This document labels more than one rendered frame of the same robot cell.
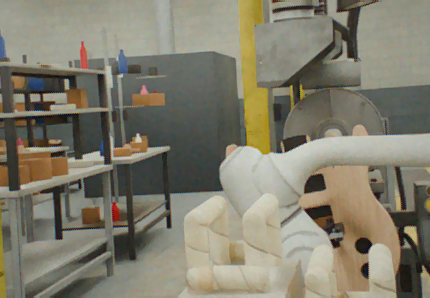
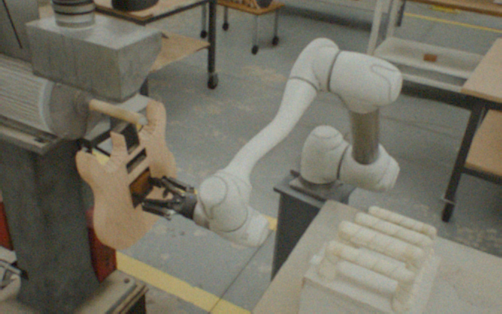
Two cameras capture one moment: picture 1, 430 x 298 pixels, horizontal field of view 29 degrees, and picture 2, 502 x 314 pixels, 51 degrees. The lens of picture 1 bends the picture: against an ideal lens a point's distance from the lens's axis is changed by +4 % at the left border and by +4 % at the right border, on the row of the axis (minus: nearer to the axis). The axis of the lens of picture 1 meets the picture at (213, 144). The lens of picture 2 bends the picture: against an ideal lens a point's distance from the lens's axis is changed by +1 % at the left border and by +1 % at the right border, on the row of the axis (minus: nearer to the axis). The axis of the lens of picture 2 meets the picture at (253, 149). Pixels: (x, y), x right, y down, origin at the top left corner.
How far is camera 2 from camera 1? 1.66 m
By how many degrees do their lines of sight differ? 75
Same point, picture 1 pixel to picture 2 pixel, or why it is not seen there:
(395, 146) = (278, 137)
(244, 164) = (235, 192)
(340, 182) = (153, 147)
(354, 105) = not seen: hidden behind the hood
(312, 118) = (70, 91)
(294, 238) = (257, 221)
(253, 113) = not seen: outside the picture
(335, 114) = not seen: hidden behind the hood
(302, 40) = (146, 54)
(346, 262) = (156, 196)
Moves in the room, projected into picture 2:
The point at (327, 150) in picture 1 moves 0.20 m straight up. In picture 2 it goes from (258, 155) to (264, 87)
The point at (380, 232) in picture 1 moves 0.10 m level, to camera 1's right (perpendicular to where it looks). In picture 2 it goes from (169, 167) to (182, 152)
